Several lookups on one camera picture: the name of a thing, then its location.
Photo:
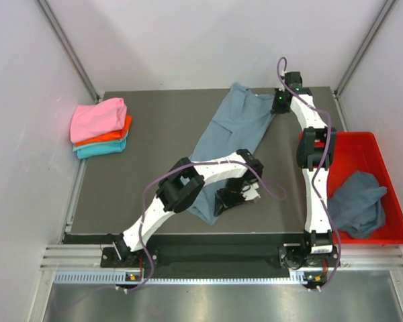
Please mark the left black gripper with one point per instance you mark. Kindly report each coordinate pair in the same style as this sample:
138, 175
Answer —
222, 202

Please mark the grey-blue shirt in bin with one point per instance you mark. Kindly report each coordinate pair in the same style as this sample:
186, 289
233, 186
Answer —
356, 206

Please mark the folded orange t-shirt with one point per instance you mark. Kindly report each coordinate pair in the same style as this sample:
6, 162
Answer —
110, 136

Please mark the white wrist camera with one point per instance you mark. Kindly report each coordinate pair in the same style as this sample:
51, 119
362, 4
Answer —
282, 80
250, 193

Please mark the grey-blue polo shirt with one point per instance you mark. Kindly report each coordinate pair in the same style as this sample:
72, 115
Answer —
240, 122

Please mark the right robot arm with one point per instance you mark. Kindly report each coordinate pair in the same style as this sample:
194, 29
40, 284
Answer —
314, 157

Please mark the grey slotted cable duct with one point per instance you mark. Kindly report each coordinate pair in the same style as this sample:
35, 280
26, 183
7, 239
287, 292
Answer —
131, 277

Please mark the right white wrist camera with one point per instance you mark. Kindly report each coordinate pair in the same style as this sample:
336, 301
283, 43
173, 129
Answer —
282, 80

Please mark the folded pink t-shirt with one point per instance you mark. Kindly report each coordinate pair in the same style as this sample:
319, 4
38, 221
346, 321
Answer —
90, 121

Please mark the folded teal t-shirt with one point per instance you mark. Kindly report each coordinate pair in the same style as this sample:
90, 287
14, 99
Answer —
99, 149

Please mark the aluminium frame rail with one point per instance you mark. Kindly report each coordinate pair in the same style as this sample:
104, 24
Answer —
353, 257

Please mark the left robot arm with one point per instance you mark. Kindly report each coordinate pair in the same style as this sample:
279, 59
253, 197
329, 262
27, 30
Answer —
179, 188

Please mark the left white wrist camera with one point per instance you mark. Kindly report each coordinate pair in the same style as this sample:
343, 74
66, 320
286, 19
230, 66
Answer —
250, 193

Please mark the red plastic bin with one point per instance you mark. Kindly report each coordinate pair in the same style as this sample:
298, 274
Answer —
358, 151

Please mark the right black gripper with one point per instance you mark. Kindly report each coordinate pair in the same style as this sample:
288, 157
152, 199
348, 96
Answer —
275, 109

